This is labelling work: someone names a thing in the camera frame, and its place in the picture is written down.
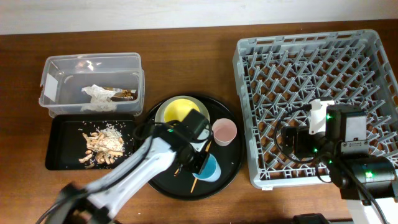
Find blue cup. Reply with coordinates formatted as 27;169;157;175
192;154;221;182

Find wooden chopstick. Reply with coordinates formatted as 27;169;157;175
190;178;198;193
174;140;211;177

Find yellow bowl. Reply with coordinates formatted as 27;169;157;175
164;98;200;123

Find grey plate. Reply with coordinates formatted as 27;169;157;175
154;95;211;152

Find gold foil wrapper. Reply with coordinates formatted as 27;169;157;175
104;87;137;101

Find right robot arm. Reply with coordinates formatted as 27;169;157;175
273;97;397;223

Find food scraps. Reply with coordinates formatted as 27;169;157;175
78;123;125;169

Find black round tray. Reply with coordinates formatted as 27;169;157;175
142;94;246;200

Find clear plastic bin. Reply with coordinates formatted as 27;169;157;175
39;52;145;117

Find white napkin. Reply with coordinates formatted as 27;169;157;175
81;85;117;112

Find grey dishwasher rack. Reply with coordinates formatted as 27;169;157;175
233;29;397;190

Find black rectangular tray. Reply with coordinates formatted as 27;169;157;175
45;113;135;170

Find pink cup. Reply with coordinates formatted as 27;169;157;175
212;118;238;146

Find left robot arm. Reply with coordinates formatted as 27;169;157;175
37;110;213;223

